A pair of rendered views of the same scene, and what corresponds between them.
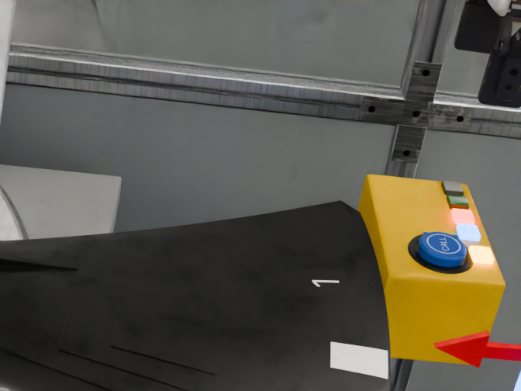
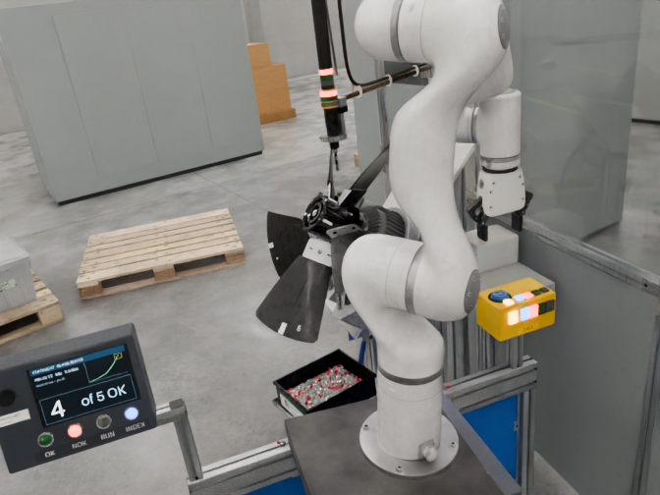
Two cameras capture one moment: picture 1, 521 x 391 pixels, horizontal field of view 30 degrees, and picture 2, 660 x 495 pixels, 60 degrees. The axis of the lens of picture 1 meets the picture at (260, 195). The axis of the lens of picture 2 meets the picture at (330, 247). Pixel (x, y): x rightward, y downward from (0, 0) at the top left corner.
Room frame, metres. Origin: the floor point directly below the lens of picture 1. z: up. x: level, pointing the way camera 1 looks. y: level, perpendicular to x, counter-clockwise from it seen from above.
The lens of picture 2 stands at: (0.06, -1.26, 1.78)
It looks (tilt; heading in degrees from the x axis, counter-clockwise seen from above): 23 degrees down; 79
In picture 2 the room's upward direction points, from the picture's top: 7 degrees counter-clockwise
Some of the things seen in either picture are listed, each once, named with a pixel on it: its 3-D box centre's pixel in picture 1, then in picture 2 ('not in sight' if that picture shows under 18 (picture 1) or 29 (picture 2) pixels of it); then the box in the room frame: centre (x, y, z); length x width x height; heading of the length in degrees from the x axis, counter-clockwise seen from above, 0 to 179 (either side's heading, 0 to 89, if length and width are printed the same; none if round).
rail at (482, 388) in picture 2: not in sight; (376, 426); (0.33, -0.19, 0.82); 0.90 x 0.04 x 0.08; 6
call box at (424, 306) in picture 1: (419, 270); (515, 310); (0.72, -0.15, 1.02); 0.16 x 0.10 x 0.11; 6
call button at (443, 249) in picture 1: (441, 250); (499, 296); (0.68, -0.16, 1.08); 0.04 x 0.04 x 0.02
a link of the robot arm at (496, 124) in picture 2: not in sight; (498, 122); (0.68, -0.15, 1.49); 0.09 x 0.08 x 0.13; 139
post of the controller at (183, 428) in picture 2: not in sight; (186, 440); (-0.10, -0.24, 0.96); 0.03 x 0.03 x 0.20; 6
